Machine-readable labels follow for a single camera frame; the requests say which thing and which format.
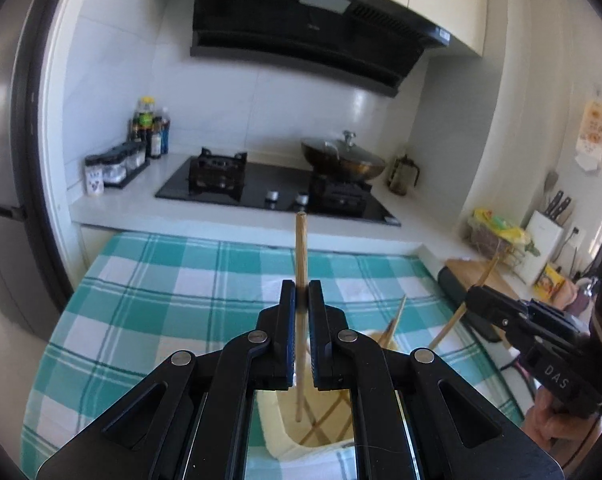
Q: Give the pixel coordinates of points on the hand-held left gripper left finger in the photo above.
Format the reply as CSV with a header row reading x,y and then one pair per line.
x,y
286,310

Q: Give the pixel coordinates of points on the light wooden chopstick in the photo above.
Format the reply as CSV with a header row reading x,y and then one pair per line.
x,y
301,250
448,325

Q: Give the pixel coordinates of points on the cream plastic utensil holder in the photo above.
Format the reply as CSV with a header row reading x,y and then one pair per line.
x,y
276,435

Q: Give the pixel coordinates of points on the dark wok with lid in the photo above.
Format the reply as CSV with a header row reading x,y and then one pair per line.
x,y
346,157

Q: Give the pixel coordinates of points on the hanging printed towel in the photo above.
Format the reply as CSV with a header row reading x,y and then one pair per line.
x,y
592,132

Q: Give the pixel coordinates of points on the white mug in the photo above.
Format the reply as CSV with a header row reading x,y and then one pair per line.
x,y
94,180

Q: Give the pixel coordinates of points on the yellow-capped bottle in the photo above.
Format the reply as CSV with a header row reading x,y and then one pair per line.
x,y
144,115

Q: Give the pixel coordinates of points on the purple soap dispenser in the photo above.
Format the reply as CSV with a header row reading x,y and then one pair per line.
x,y
586,292

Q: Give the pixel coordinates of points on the grey refrigerator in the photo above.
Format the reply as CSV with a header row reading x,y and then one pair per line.
x,y
1,160

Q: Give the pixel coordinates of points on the black gas stove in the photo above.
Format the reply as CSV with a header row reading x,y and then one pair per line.
x,y
261,185

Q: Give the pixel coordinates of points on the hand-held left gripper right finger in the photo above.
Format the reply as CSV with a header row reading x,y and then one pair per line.
x,y
317,310

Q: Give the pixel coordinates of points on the black range hood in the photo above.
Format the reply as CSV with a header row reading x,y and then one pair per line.
x,y
306,25

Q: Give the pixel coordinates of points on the yellow snack packet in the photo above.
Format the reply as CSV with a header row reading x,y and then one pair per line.
x,y
551,282

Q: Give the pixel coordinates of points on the person's right hand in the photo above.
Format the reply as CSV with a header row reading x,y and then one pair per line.
x,y
551,425

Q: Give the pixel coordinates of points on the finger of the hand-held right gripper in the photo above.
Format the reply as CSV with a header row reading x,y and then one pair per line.
x,y
496,300
496,325

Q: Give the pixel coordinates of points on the white knife block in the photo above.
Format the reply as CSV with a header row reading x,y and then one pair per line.
x,y
543,245

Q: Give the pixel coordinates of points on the blue-label bottle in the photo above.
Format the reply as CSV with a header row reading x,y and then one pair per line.
x,y
165,135

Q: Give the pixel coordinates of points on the glass kettle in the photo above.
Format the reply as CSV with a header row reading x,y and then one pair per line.
x,y
403,177

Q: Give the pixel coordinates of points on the teal checked tablecloth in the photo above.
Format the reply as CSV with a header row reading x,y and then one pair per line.
x,y
131,310

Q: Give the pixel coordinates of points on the pink bottle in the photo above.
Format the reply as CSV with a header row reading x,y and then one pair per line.
x,y
566,295

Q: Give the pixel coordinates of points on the wall socket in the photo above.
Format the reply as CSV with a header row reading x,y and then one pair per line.
x,y
573,238

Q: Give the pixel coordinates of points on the dark sauce bottle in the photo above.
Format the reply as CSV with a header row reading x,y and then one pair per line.
x,y
156,140

